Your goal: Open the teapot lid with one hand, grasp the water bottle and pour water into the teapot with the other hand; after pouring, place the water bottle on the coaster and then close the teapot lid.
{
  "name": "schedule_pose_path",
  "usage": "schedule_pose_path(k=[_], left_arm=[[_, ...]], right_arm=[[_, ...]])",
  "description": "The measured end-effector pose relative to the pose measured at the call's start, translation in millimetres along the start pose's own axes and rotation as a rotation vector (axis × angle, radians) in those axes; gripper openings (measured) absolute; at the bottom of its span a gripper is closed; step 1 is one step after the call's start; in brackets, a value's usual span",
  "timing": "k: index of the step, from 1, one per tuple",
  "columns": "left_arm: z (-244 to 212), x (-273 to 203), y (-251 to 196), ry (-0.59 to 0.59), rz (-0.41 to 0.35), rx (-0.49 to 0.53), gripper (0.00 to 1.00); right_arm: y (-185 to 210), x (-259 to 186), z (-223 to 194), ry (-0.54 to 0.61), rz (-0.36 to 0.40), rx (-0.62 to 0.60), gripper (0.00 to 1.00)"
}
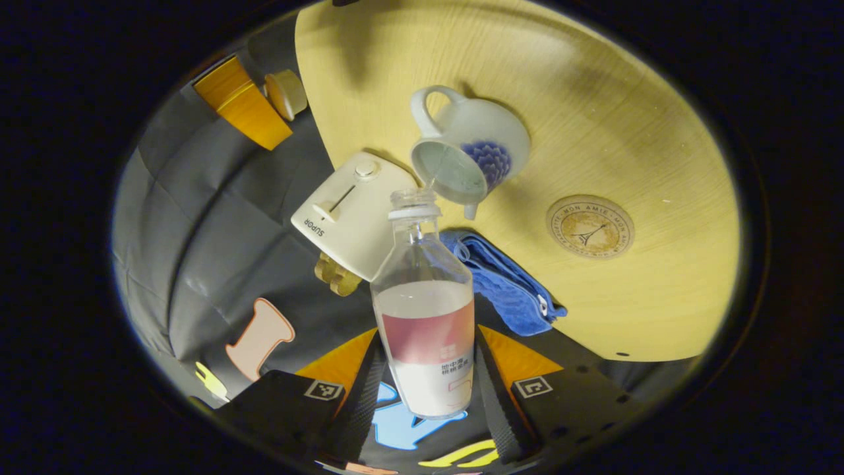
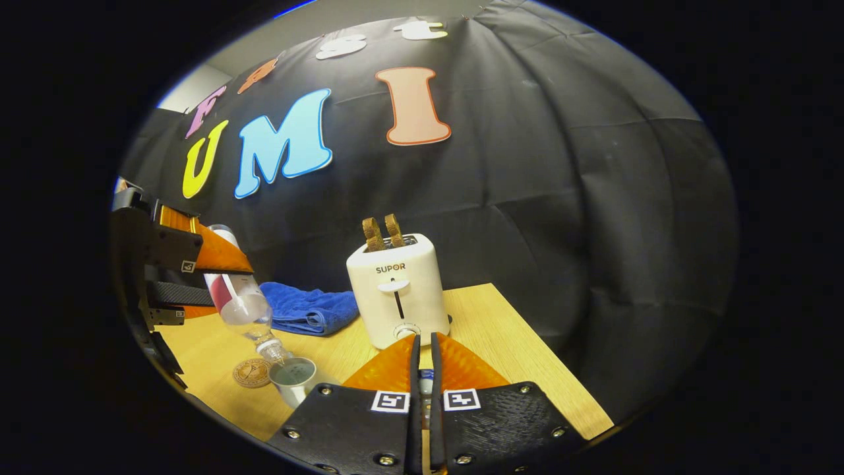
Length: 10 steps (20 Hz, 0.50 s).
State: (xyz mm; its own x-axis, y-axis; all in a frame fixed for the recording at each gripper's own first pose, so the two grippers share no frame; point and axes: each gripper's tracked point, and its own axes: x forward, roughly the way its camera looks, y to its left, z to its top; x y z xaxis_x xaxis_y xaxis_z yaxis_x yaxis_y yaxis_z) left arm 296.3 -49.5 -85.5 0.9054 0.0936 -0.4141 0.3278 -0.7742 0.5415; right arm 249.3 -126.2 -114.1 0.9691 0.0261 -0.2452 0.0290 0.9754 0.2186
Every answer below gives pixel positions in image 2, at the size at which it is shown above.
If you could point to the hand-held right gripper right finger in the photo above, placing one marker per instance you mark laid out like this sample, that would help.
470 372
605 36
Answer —
436 435

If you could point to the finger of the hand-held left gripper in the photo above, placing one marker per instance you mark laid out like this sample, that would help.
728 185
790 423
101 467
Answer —
211 254
181 294

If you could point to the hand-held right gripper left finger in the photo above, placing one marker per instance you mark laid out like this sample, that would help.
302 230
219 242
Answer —
413 435

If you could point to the white blue teacup lid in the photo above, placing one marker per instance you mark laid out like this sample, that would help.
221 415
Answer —
426 377

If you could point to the clear plastic water bottle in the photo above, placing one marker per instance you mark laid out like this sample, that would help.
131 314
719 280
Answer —
244 307

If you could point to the round brown coaster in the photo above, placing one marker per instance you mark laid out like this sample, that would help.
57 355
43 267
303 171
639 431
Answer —
249 375

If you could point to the white blue patterned teacup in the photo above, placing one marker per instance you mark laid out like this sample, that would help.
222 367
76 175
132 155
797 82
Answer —
293 386

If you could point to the blue folded towel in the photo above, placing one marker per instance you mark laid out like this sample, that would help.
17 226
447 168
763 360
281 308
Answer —
306 307

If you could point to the white toaster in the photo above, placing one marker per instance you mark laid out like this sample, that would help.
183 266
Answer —
395 303

